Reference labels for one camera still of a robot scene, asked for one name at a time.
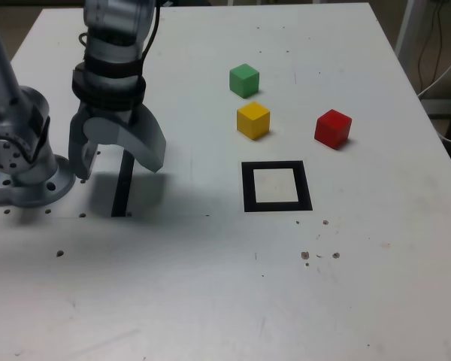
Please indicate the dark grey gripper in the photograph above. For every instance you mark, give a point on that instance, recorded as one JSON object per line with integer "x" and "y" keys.
{"x": 112, "y": 113}

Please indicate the yellow cube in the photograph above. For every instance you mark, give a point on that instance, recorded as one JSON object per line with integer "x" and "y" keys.
{"x": 252, "y": 122}

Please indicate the green cube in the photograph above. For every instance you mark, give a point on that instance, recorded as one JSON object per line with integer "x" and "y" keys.
{"x": 243, "y": 80}

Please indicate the red cube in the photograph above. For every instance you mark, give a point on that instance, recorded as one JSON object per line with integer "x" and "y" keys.
{"x": 330, "y": 129}

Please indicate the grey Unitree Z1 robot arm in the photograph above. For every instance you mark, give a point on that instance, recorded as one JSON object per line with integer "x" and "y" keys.
{"x": 22, "y": 113}

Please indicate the black tape square outline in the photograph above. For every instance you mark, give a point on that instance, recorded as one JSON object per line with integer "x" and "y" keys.
{"x": 248, "y": 188}

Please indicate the black tape strip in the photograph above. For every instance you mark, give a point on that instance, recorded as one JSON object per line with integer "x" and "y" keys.
{"x": 119, "y": 195}

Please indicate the grey background bar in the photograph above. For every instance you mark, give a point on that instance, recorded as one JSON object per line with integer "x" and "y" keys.
{"x": 441, "y": 108}

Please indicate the white frame leg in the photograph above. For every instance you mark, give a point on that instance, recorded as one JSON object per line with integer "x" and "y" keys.
{"x": 405, "y": 34}

